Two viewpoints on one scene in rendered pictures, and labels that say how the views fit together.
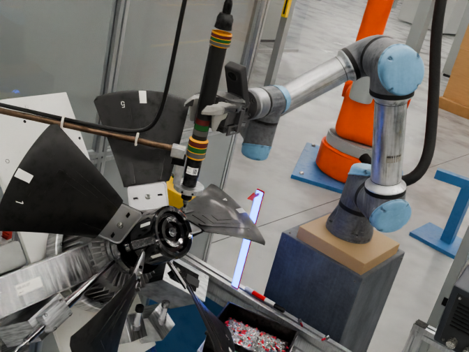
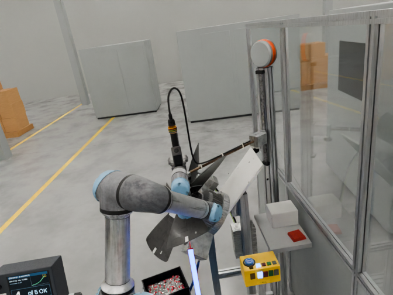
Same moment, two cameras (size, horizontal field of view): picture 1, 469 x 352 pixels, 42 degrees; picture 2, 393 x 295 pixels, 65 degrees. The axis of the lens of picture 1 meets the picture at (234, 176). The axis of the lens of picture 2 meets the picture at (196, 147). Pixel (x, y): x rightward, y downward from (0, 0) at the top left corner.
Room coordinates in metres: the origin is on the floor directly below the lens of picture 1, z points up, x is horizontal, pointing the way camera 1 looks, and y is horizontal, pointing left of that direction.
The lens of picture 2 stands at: (2.55, -0.59, 2.08)
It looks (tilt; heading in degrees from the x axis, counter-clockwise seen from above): 21 degrees down; 148
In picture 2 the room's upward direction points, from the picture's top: 8 degrees counter-clockwise
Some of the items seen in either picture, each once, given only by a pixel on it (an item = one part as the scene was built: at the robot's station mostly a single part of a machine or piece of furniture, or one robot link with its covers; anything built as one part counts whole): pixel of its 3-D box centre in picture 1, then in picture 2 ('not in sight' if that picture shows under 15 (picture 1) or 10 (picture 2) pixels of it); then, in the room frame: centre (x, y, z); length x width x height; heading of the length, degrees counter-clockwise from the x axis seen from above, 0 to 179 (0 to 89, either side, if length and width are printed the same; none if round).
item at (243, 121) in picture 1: (232, 110); (179, 170); (1.37, 0.04, 1.46); 0.12 x 0.08 x 0.09; 149
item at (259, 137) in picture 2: not in sight; (258, 139); (1.22, 0.72, 1.37); 0.10 x 0.07 x 0.08; 94
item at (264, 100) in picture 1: (251, 103); (180, 176); (1.44, 0.00, 1.47); 0.08 x 0.05 x 0.08; 59
